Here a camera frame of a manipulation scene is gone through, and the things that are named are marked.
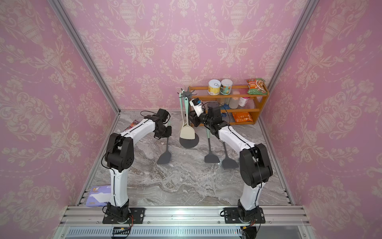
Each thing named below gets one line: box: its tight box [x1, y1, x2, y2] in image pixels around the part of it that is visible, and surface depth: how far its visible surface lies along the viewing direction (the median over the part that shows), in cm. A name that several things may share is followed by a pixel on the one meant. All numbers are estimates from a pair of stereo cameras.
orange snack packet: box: [231, 111, 254, 123], surface depth 112 cm
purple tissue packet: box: [85, 185, 111, 208], surface depth 77 cm
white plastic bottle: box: [228, 97, 240, 110], surface depth 102 cm
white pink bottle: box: [238, 96, 251, 108], surface depth 99 cm
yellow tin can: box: [207, 79, 222, 96], surface depth 89 cm
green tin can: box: [219, 78, 234, 96], surface depth 89 cm
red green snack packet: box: [246, 78, 269, 96], surface depth 91 cm
